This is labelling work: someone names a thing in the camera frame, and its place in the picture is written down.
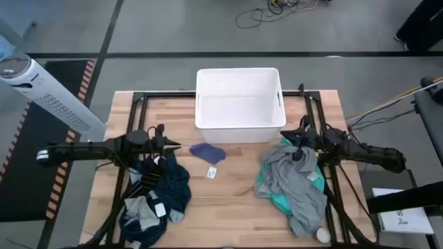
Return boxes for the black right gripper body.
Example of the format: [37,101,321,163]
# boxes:
[292,116,325,162]

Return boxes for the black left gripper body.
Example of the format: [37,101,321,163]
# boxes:
[147,123,171,164]

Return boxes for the purple cloth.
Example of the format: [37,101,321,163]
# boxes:
[188,142,228,165]

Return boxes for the dark navy dotted garment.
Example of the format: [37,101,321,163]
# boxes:
[119,154,192,248]

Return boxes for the light grey shirt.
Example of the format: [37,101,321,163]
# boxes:
[254,143,328,239]

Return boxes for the teal shirt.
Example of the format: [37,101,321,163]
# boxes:
[255,137,326,217]

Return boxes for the white perforated plastic basket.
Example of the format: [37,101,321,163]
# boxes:
[195,67,287,145]

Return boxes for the dark grey floor plate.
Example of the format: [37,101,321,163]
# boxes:
[359,168,418,194]

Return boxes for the white balled sock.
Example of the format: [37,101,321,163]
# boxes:
[315,227,332,244]

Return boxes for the black orange-striped floor mat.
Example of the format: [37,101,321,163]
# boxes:
[44,59,98,104]
[0,102,82,222]

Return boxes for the black metal strut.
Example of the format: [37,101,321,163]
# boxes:
[365,181,443,215]

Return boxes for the white tower fan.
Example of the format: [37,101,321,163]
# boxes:
[0,53,107,142]

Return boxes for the white paper booklet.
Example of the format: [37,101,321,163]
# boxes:
[372,187,435,235]

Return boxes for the person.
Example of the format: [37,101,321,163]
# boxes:
[393,0,443,53]

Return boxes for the pale blue cart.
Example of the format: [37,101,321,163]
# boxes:
[0,0,38,59]

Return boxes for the black metal table frame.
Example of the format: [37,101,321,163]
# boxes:
[81,82,377,249]

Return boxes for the yellow cable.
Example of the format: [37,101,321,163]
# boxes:
[345,77,443,120]

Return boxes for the tangled floor cables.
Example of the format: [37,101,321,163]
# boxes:
[235,0,333,30]

